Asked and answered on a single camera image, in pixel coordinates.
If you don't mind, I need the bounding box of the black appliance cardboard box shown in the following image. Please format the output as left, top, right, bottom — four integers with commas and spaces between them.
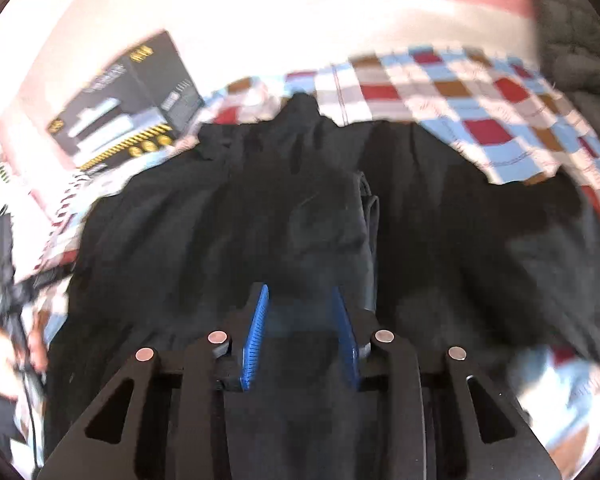
46, 32, 204, 176

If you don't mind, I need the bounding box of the grey quilted down coat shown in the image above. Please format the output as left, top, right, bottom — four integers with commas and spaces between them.
533, 0, 600, 137

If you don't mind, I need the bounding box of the large black jacket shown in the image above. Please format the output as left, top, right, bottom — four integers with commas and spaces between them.
44, 94, 600, 479

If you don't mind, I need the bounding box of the person's left hand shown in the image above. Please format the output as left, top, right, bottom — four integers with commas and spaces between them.
0, 318, 48, 401

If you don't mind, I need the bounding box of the checkered bed sheet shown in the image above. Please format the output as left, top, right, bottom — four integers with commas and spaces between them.
9, 45, 600, 466

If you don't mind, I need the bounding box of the red striped bed cover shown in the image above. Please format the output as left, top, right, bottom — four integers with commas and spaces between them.
7, 170, 129, 281

